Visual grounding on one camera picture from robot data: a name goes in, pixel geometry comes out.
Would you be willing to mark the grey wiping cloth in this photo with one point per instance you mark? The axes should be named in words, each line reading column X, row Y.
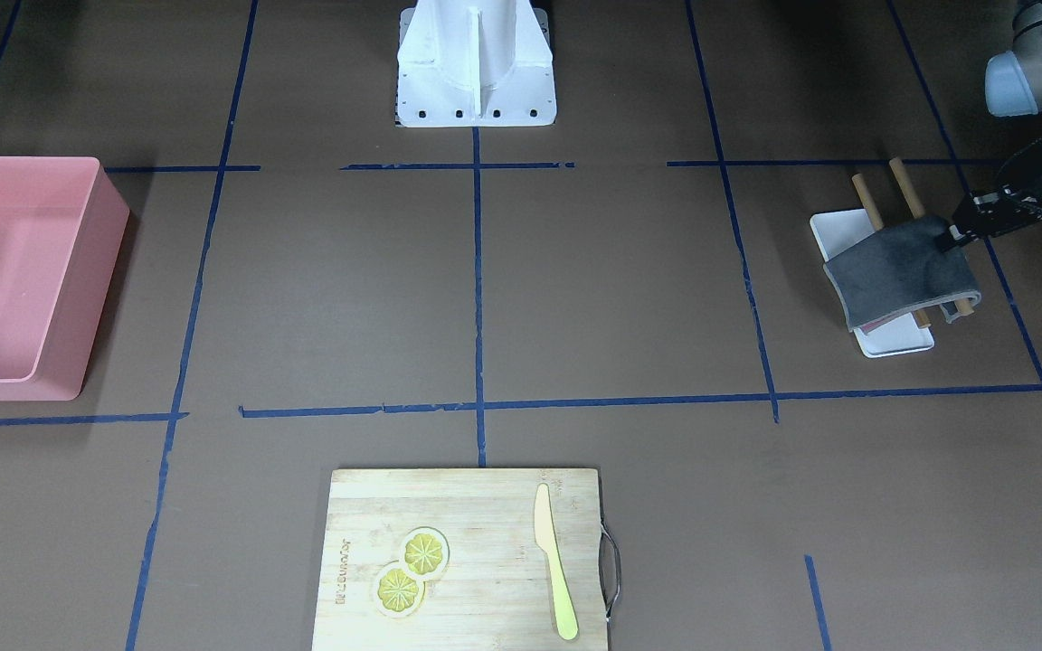
column 900, row 269

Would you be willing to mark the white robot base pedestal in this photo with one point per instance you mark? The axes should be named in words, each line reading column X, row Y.
column 475, row 64

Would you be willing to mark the white towel rack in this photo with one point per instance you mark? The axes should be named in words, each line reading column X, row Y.
column 837, row 231

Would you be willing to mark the upper lemon slice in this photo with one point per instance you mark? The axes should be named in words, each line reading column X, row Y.
column 425, row 553

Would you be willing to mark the lemon slice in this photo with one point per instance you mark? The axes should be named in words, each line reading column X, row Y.
column 398, row 593
column 425, row 553

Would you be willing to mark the lower lemon slice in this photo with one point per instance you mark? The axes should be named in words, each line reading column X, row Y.
column 398, row 593

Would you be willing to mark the pink plastic bin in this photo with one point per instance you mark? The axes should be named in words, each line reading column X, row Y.
column 61, row 225

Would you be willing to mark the yellow plastic knife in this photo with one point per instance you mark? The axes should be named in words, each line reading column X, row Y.
column 565, row 621

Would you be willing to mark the wooden cutting board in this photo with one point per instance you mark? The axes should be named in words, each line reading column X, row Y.
column 494, row 594

